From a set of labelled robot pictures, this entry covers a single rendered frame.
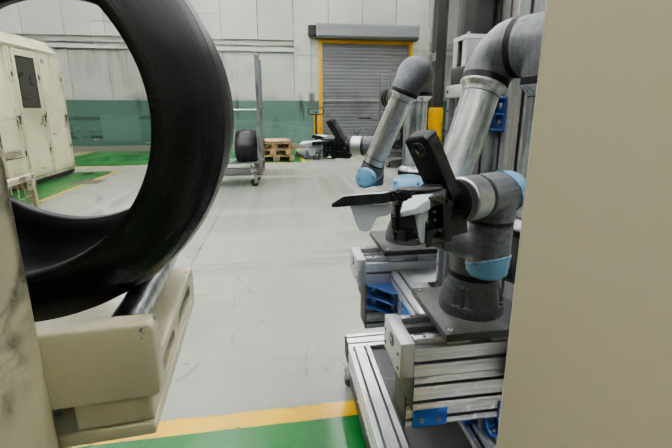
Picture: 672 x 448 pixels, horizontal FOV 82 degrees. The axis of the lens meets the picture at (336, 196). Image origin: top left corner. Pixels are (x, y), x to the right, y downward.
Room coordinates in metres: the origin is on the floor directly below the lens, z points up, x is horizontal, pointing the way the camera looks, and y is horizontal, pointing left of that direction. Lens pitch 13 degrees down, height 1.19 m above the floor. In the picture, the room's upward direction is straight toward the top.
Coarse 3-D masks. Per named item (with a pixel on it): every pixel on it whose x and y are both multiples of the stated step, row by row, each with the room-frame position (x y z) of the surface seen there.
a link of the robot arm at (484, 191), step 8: (464, 176) 0.62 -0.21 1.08; (472, 176) 0.62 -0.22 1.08; (480, 176) 0.62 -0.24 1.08; (472, 184) 0.59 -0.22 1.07; (480, 184) 0.60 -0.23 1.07; (488, 184) 0.61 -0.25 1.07; (480, 192) 0.59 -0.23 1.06; (488, 192) 0.60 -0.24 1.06; (480, 200) 0.58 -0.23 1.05; (488, 200) 0.59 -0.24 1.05; (480, 208) 0.58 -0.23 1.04; (488, 208) 0.60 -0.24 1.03; (472, 216) 0.59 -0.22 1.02; (480, 216) 0.60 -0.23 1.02
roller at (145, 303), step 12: (168, 264) 0.66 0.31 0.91; (156, 276) 0.59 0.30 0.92; (168, 276) 0.65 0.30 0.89; (144, 288) 0.54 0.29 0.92; (156, 288) 0.56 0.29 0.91; (132, 300) 0.50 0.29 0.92; (144, 300) 0.51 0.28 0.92; (156, 300) 0.55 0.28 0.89; (120, 312) 0.47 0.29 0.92; (132, 312) 0.47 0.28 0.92; (144, 312) 0.49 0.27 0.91
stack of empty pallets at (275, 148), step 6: (288, 138) 9.74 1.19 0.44; (264, 144) 9.73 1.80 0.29; (270, 144) 9.73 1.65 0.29; (276, 144) 8.77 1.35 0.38; (282, 144) 9.71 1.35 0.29; (288, 144) 8.85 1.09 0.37; (264, 150) 8.72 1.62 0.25; (270, 150) 8.73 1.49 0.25; (276, 150) 9.26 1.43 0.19; (282, 150) 9.69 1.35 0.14; (288, 150) 8.76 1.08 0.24; (270, 156) 8.73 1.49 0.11; (276, 156) 8.75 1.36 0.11; (282, 156) 8.77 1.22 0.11; (288, 156) 8.80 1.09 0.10
